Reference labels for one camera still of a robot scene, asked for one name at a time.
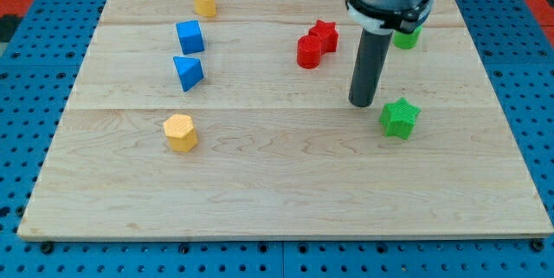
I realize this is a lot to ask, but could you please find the green circle block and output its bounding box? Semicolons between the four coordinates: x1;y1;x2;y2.
393;26;423;49

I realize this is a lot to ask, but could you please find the red circle block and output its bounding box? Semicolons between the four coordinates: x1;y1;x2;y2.
296;35;322;69

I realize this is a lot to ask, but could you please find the wooden board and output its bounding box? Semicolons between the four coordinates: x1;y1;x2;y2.
18;0;553;242

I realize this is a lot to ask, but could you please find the yellow hexagon block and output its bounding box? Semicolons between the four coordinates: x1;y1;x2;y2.
163;114;198;152

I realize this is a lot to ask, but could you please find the blue triangle block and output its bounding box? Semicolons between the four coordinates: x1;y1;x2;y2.
173;56;204;92

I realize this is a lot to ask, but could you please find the red star block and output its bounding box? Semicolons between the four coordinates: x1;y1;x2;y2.
308;20;338;54

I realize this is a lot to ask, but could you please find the green star block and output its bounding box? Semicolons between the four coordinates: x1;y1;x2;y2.
379;97;421;140

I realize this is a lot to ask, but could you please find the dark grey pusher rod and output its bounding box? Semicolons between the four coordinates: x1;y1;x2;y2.
349;29;392;107

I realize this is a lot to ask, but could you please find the blue cube block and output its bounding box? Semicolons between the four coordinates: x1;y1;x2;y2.
176;20;204;55

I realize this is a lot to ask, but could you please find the yellow heart block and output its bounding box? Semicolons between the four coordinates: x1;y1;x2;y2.
193;0;217;17

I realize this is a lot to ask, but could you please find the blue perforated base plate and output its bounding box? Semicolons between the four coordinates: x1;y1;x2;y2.
1;0;553;277

